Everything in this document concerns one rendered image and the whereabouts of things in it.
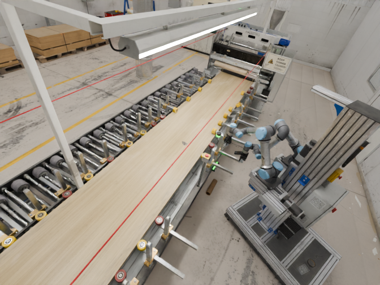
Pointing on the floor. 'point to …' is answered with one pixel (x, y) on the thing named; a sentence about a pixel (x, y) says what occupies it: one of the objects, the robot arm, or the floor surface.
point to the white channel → (181, 13)
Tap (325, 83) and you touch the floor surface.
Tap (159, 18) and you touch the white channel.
